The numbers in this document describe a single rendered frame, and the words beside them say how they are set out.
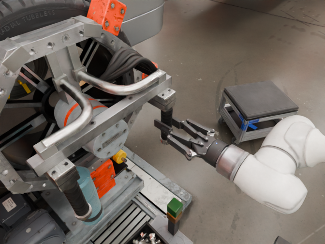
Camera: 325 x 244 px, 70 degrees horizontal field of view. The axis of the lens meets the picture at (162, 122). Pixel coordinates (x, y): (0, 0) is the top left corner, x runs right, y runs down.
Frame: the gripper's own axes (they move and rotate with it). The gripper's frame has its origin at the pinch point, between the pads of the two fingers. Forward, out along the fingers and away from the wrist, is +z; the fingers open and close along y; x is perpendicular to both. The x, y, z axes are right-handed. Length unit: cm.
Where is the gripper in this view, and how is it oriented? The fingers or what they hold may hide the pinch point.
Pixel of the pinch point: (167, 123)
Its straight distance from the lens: 74.6
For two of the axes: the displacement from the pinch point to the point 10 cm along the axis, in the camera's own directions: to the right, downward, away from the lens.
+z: -7.6, -4.5, 4.7
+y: 6.5, -5.3, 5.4
